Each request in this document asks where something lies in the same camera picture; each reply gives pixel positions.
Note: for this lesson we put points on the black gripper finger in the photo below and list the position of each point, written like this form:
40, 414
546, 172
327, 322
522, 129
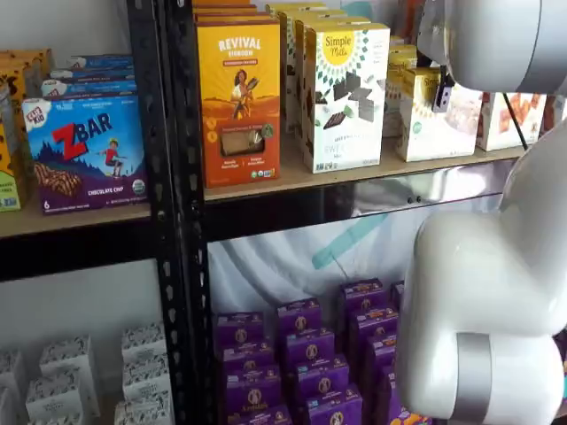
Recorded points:
443, 97

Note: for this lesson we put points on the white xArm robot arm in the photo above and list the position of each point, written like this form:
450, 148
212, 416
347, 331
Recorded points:
487, 274

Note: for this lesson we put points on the small white yellow-label box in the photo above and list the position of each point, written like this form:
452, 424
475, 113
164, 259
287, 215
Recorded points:
421, 133
392, 97
401, 53

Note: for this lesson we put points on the white orange cracker box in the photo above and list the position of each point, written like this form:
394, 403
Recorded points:
491, 128

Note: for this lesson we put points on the tall white Simple Mills box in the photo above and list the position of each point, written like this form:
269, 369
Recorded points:
297, 6
290, 66
300, 88
345, 102

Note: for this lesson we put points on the white red snack box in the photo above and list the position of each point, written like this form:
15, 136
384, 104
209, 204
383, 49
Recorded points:
556, 113

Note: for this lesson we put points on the purple Annie's snack box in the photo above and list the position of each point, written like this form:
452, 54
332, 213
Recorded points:
398, 294

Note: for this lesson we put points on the orange Revival cracker box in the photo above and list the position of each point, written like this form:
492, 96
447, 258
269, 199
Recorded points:
239, 106
230, 17
221, 8

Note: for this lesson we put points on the black metal shelf rack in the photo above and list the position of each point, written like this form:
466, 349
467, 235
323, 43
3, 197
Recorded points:
266, 219
66, 261

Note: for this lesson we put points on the purple Annie's hidden veggies box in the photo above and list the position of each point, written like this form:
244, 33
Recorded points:
390, 398
361, 296
372, 323
381, 354

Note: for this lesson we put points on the purple Annie's bunny grahams box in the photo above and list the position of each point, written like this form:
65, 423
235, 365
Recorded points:
239, 329
252, 389
321, 378
334, 409
261, 416
310, 350
299, 319
248, 358

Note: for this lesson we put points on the blue purple ZBAR box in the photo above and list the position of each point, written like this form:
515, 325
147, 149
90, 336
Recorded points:
99, 61
93, 74
88, 155
88, 87

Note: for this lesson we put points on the orange brown-spotted snack box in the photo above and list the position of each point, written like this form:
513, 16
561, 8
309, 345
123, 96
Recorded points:
31, 62

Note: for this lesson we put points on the yellow green snack box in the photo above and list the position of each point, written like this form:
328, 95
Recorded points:
9, 177

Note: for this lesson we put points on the white patterned carton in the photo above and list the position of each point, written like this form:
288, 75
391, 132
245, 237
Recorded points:
11, 372
142, 409
66, 358
53, 420
53, 396
146, 376
144, 341

